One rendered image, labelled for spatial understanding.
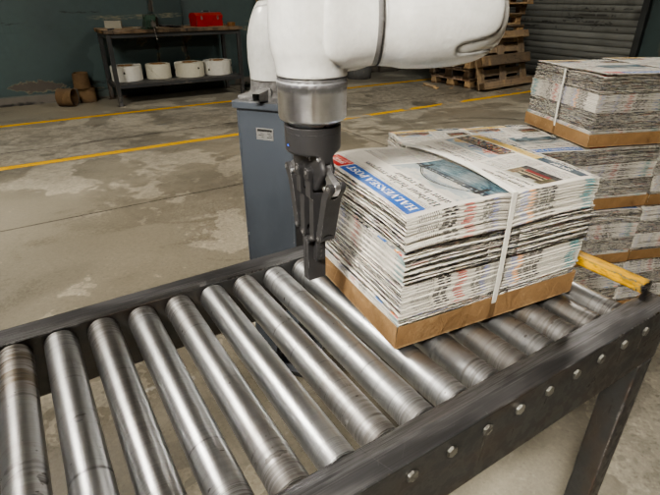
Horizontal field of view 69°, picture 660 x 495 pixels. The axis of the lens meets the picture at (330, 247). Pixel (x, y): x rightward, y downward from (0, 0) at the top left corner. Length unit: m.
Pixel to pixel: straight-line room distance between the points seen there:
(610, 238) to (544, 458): 0.83
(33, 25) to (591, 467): 7.36
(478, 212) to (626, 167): 1.30
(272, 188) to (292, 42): 1.02
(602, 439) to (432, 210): 0.70
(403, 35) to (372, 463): 0.50
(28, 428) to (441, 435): 0.52
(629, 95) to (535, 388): 1.29
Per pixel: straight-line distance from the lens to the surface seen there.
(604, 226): 2.01
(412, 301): 0.72
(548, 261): 0.90
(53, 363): 0.85
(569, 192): 0.84
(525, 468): 1.73
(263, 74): 1.51
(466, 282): 0.77
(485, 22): 0.64
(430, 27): 0.61
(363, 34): 0.60
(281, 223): 1.61
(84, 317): 0.92
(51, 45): 7.66
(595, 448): 1.23
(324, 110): 0.61
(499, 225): 0.76
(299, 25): 0.59
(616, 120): 1.87
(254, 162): 1.57
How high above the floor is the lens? 1.28
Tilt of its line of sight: 28 degrees down
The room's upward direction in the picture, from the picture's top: straight up
